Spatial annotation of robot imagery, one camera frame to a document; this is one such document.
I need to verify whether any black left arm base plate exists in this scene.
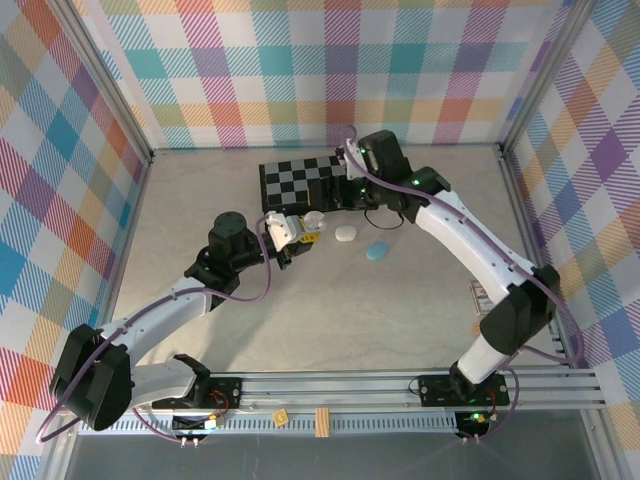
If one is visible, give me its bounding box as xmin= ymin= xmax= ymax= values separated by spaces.
xmin=151 ymin=377 xmax=245 ymax=410

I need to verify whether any aluminium frame post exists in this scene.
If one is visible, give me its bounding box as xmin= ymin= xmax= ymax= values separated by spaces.
xmin=47 ymin=0 xmax=156 ymax=166
xmin=497 ymin=0 xmax=601 ymax=159

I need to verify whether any slim aluminium frame rail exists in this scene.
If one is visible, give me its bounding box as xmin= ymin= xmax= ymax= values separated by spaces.
xmin=92 ymin=154 xmax=155 ymax=374
xmin=497 ymin=142 xmax=609 ymax=401

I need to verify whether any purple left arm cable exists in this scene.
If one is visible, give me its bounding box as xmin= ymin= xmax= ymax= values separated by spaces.
xmin=37 ymin=215 xmax=275 ymax=446

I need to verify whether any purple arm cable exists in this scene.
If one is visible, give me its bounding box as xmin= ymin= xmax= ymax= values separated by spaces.
xmin=342 ymin=124 xmax=584 ymax=445
xmin=37 ymin=215 xmax=275 ymax=446

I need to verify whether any white slotted cable duct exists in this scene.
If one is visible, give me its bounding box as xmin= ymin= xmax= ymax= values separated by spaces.
xmin=77 ymin=414 xmax=464 ymax=436

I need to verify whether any black grey folding chessboard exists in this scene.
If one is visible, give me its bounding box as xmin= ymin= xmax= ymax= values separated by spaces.
xmin=258 ymin=153 xmax=351 ymax=215

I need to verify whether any wide aluminium frame rail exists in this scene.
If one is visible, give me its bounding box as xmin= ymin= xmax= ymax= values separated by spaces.
xmin=54 ymin=372 xmax=604 ymax=416

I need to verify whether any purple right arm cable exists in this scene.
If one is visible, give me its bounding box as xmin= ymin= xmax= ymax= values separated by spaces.
xmin=342 ymin=124 xmax=584 ymax=445

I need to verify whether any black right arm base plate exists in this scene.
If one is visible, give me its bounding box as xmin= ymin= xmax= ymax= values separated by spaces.
xmin=417 ymin=373 xmax=512 ymax=408

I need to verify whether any playing card box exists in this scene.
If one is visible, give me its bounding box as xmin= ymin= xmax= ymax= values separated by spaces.
xmin=468 ymin=279 xmax=495 ymax=317

